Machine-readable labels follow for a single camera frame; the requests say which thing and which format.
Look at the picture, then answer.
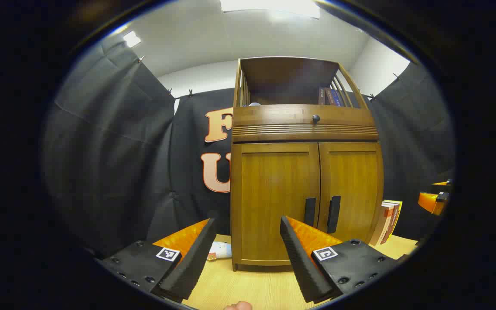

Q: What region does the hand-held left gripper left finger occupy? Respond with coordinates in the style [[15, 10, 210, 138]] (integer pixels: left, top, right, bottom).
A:
[[97, 217, 217, 303]]

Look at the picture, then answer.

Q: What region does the white orange paperback book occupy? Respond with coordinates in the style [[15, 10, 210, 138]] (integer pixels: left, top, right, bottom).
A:
[[369, 202, 394, 247]]

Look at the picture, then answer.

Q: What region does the wooden shoe cabinet door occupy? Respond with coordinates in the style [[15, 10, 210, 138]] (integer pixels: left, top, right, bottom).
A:
[[231, 143, 321, 265], [318, 142, 384, 246]]

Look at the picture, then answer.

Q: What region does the wooden double-door shoe cabinet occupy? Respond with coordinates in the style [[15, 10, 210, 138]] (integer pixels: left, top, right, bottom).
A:
[[230, 56, 384, 272]]

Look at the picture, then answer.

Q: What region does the wooden drawer with black knob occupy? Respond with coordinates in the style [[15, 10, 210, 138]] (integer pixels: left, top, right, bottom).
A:
[[232, 104, 378, 128]]

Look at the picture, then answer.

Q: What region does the reddish brown paperback book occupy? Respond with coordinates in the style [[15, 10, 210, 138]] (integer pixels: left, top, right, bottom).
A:
[[381, 201, 399, 245]]

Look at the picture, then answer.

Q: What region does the black backdrop cloth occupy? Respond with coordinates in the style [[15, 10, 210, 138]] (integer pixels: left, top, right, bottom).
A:
[[43, 41, 455, 259]]

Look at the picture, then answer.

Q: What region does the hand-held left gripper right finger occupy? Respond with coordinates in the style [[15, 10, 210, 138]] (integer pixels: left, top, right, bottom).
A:
[[279, 216, 410, 304]]

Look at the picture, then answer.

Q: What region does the rectangular ceiling light panel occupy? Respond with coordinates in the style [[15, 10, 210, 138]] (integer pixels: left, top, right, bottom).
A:
[[220, 0, 321, 19], [123, 31, 142, 48]]

